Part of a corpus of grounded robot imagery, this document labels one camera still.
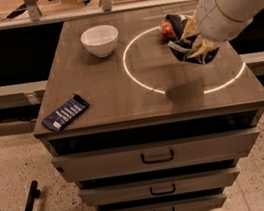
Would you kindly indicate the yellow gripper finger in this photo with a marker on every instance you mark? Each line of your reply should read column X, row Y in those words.
column 201, row 46
column 191, row 27

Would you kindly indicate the blue chip bag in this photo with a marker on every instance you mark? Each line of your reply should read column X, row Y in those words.
column 181, row 47

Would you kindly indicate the white ceramic bowl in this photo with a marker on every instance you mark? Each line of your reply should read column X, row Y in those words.
column 100, row 40

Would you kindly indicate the red soda can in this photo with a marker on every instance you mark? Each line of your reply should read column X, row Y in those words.
column 167, row 32

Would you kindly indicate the grey drawer cabinet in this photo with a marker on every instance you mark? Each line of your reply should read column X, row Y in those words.
column 142, row 94

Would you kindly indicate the flat blue snack packet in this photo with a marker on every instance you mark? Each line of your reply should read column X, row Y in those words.
column 65, row 114

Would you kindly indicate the top grey drawer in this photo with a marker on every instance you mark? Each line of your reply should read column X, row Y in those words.
column 123, row 161

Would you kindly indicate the grey drawer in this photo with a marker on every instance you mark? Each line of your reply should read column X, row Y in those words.
column 149, row 189
column 194, row 204
column 123, row 161

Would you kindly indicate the middle grey drawer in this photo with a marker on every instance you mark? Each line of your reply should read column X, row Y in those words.
column 149, row 189

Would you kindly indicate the bottom grey drawer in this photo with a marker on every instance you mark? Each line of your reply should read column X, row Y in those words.
column 194, row 204

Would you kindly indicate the grey metal shelf rail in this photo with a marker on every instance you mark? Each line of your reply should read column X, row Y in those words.
column 23, row 94

